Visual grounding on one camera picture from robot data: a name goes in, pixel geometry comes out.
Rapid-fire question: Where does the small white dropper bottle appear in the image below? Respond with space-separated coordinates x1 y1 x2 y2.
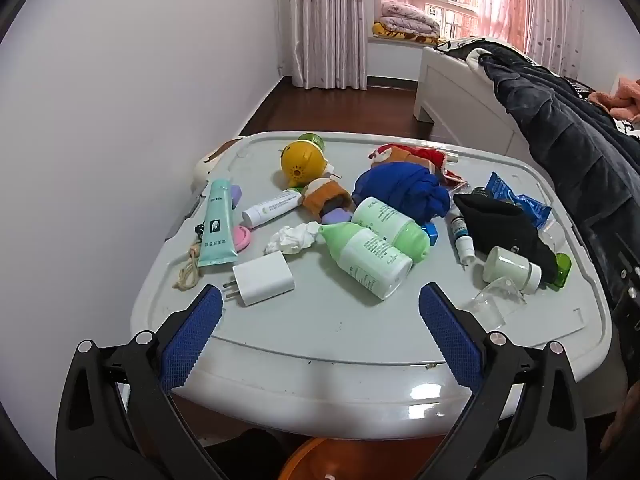
448 206 477 266

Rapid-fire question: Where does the yellow tiger print blanket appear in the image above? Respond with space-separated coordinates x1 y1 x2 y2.
372 21 447 47

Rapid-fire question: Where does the black white patterned blanket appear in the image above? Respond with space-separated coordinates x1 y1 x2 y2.
434 35 501 68

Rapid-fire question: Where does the green clear plastic cup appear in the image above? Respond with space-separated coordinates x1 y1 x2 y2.
551 252 572 289

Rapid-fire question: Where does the white bed frame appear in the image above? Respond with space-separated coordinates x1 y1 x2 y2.
413 46 538 161

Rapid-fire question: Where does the crumpled white tissue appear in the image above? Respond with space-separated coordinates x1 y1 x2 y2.
263 223 327 255

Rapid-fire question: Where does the brown plush doll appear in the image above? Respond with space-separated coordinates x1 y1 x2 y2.
301 177 355 217

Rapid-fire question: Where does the white plastic table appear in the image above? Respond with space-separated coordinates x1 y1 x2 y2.
130 131 613 441

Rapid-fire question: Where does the black sock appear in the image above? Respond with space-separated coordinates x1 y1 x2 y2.
452 193 558 281

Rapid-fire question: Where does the white charger plug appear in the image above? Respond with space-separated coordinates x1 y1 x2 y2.
221 251 296 307

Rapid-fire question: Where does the dark padded coat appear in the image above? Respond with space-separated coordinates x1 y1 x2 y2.
477 42 640 411

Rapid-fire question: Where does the blue foil packet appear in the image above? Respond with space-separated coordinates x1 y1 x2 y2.
484 171 552 230

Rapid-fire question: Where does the teal cream tube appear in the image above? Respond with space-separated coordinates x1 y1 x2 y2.
198 179 237 268

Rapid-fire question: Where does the beige cord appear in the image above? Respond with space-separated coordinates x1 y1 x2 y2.
173 243 202 291

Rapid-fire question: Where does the white pill jar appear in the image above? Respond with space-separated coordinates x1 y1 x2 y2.
482 245 543 295

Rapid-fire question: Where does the white bottle green cap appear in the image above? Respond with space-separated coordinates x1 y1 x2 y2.
352 196 432 264
318 222 414 301

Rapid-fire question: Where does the grey patterned curtain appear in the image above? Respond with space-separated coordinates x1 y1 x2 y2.
290 0 369 92
522 0 587 78

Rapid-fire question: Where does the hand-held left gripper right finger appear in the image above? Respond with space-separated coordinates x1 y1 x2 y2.
418 282 588 480

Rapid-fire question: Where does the folded pink quilt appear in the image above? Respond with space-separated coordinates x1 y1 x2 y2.
380 0 444 38

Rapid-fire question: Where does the blue cloth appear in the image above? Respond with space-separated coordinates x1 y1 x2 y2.
352 162 452 225

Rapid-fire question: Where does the white tube green print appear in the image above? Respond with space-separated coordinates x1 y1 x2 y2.
242 189 307 228

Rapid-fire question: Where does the orange plastic basin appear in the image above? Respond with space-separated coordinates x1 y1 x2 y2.
277 436 441 480

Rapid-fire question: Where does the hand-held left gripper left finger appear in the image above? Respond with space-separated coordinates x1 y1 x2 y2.
54 284 224 480

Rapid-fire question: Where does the yellow round toy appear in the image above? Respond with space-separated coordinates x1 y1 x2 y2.
280 141 343 187

